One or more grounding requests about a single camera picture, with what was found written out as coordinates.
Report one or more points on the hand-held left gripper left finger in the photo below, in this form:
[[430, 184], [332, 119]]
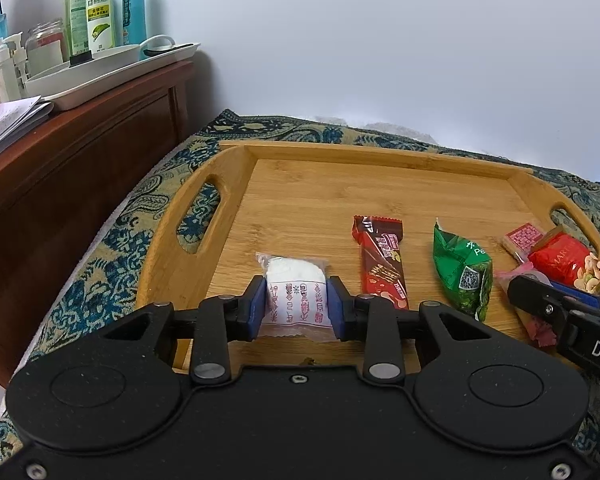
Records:
[[257, 305]]

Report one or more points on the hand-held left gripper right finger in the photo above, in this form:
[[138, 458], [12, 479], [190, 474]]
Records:
[[335, 310]]

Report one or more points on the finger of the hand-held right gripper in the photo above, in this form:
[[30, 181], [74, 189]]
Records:
[[535, 300], [585, 299]]

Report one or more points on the pink snack packet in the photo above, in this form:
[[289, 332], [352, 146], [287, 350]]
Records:
[[541, 334]]

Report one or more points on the white red-print snack packet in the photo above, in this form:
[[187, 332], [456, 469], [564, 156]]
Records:
[[295, 295]]

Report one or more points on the red mixed nuts packet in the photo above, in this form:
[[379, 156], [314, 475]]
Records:
[[565, 257]]

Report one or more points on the dark red wafer packet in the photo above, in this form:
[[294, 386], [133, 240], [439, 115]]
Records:
[[380, 265]]

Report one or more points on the small red square packet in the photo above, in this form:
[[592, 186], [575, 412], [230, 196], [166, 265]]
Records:
[[522, 236]]

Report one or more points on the green peas snack packet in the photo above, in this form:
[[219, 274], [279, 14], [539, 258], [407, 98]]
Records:
[[460, 270]]

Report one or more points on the blue and tan paisley blanket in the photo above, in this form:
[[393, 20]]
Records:
[[105, 260]]

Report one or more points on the carved wooden cabinet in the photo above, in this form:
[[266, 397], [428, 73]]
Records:
[[80, 170]]

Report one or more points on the white rectangular tray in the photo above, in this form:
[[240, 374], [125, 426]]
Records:
[[105, 82]]

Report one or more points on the stack of papers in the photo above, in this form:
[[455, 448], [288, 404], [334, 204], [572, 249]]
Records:
[[10, 120]]

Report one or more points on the teal bottle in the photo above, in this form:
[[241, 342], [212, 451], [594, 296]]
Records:
[[133, 5]]

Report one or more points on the yellow-green lotion bottle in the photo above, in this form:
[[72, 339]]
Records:
[[100, 15]]

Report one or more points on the glass jar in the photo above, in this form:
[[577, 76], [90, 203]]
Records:
[[45, 50]]

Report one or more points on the clear green spray bottle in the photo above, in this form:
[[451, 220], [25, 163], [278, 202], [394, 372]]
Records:
[[77, 20]]

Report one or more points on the white pump bottle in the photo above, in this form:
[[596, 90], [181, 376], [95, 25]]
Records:
[[2, 67], [19, 57]]

